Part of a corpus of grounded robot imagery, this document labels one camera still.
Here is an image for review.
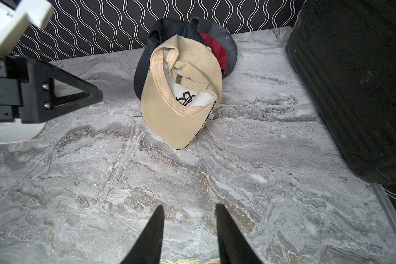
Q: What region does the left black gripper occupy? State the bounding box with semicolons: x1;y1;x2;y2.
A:
0;56;103;124

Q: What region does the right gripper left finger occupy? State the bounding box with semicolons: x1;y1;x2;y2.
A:
121;205;165;264

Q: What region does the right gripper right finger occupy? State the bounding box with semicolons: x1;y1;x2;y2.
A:
215;203;262;264

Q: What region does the white cap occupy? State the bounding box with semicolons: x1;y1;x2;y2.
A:
0;119;47;145

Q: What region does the tan cap with logo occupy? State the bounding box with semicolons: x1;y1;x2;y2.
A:
141;35;222;150

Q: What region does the dark navy cap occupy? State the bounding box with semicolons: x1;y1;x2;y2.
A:
133;18;209;101

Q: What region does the grey and red cap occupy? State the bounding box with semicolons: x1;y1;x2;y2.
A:
190;17;238;79

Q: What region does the black tool case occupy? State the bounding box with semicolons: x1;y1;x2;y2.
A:
286;1;396;184

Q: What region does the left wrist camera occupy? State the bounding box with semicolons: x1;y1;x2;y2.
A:
0;0;53;56

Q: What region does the aluminium frame post right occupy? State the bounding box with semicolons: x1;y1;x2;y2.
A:
371;183;396;250

